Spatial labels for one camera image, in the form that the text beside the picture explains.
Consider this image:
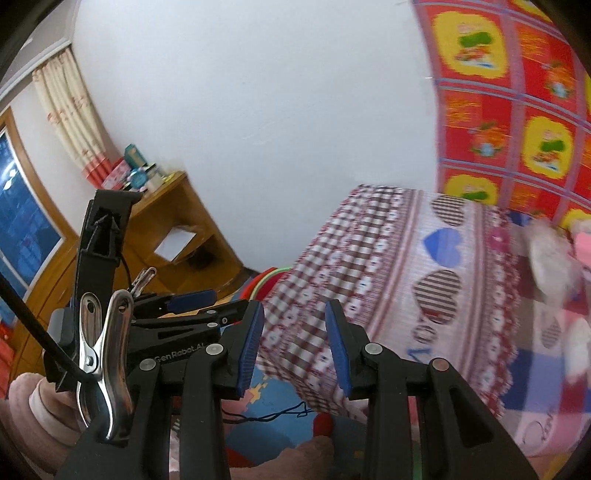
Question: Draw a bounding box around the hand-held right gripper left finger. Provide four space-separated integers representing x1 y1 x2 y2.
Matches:
55 300 266 480

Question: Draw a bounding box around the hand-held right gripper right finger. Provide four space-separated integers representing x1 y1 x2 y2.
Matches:
324 299 541 480

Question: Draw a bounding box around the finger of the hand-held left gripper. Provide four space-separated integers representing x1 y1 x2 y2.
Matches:
131 299 254 354
133 289 219 317

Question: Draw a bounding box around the red basin with green rim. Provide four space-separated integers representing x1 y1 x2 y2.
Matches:
249 265 293 301

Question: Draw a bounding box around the white printed plastic bag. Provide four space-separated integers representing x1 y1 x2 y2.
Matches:
524 219 583 305

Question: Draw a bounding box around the metal spring clip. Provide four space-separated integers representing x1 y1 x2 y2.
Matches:
76 290 136 446
130 267 158 296

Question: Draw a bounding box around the white paper sheet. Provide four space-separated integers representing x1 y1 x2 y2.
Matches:
154 229 197 264

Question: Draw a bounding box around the pink box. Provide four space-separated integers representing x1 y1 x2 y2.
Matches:
100 159 132 190

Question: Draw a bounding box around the wooden framed window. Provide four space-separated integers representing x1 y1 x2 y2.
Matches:
0 108 65 289

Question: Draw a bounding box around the white box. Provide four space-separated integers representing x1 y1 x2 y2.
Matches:
144 164 167 192

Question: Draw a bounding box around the wooden desk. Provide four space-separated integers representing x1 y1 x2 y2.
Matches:
9 171 245 384

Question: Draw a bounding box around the floral cream curtain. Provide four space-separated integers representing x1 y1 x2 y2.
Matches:
31 46 116 183

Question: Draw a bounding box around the red floral wall cloth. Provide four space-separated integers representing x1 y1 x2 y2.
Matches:
411 0 591 232

